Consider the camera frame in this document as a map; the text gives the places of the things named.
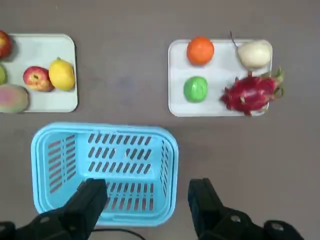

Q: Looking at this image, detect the red dragon fruit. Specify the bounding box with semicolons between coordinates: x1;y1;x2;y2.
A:
219;65;286;117

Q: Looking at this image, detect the beige tray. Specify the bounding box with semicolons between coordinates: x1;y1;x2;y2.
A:
0;33;79;114
167;38;274;118

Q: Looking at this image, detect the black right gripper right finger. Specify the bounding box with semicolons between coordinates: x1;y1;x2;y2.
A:
187;177;305;240

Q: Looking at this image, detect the pale cream pear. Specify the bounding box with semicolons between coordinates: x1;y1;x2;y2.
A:
229;30;273;69

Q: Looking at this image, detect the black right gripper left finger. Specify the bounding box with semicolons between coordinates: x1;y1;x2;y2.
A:
0;177;109;240

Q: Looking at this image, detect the dark red pomegranate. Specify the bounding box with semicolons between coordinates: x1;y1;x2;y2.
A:
0;30;14;60

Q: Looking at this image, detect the orange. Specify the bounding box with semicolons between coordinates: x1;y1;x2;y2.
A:
186;36;215;67

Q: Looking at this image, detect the yellow lemon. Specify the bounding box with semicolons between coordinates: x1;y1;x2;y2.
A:
48;57;76;92

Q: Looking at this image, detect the pink green peach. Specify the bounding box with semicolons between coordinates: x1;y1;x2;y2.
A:
0;84;30;114

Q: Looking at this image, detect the light blue plastic basket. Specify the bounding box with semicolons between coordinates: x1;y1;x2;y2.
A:
30;121;180;227

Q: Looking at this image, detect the red yellow apple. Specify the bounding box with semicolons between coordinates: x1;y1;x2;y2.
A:
23;65;55;93

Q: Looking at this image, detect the green apple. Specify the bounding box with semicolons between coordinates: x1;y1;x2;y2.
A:
183;76;209;104

